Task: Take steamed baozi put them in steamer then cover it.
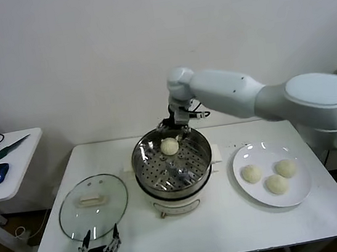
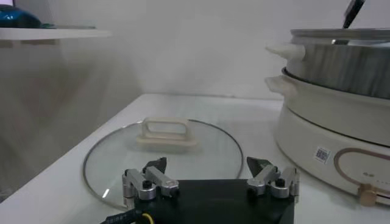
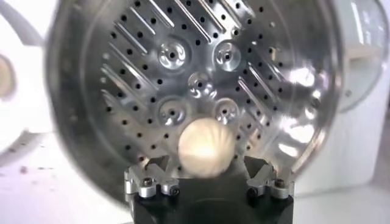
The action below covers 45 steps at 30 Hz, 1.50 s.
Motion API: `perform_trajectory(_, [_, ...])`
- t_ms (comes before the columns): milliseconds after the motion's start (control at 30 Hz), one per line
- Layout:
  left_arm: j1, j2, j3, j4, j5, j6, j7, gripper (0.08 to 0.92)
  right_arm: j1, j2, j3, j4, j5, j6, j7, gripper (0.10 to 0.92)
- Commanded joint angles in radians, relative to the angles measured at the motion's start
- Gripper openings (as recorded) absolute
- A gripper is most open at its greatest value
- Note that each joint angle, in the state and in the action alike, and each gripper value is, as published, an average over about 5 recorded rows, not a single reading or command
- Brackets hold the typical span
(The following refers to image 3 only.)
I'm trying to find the white steamed baozi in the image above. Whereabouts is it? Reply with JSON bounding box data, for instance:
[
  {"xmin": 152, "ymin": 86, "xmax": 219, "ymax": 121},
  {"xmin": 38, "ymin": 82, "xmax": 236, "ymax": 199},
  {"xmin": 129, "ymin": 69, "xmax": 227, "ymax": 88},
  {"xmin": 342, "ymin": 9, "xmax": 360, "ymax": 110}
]
[
  {"xmin": 0, "ymin": 54, "xmax": 16, "ymax": 100},
  {"xmin": 177, "ymin": 117, "xmax": 236, "ymax": 179}
]

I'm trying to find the large white plate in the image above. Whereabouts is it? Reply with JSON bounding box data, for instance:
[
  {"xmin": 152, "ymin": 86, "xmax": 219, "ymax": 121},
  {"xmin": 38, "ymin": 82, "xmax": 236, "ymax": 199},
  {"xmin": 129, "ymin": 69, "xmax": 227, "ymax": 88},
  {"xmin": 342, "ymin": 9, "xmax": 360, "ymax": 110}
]
[{"xmin": 0, "ymin": 0, "xmax": 59, "ymax": 167}]

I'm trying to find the round glass pot lid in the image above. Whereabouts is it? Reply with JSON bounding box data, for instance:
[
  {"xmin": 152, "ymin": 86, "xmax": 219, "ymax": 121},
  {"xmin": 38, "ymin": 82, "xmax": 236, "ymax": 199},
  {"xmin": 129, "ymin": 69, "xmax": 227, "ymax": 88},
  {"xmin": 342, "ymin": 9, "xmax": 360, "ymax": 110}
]
[{"xmin": 335, "ymin": 0, "xmax": 390, "ymax": 113}]

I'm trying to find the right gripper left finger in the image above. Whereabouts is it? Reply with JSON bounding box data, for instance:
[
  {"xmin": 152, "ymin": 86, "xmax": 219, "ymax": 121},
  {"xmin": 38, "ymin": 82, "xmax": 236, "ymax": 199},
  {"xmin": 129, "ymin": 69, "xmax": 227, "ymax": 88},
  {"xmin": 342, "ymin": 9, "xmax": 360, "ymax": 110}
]
[{"xmin": 124, "ymin": 155, "xmax": 180, "ymax": 199}]

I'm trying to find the white electric cooker pot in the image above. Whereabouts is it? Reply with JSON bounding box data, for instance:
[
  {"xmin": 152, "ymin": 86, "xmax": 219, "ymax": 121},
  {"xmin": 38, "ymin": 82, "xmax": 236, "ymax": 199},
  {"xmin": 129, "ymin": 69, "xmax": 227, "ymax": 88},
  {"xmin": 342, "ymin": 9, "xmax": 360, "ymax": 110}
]
[{"xmin": 294, "ymin": 91, "xmax": 388, "ymax": 197}]

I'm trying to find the perforated steel steamer basket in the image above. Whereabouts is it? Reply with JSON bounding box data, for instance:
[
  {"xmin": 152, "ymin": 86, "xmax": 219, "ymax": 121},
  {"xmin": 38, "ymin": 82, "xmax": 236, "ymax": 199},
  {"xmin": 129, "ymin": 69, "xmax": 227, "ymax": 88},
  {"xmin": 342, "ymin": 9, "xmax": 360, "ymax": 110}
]
[{"xmin": 45, "ymin": 0, "xmax": 344, "ymax": 208}]

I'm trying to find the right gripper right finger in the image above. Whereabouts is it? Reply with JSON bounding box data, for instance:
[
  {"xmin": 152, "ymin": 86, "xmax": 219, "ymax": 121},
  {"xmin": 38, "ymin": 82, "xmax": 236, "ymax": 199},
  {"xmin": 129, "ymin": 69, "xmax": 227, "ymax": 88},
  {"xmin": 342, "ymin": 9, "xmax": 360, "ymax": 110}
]
[{"xmin": 243, "ymin": 156, "xmax": 295, "ymax": 200}]

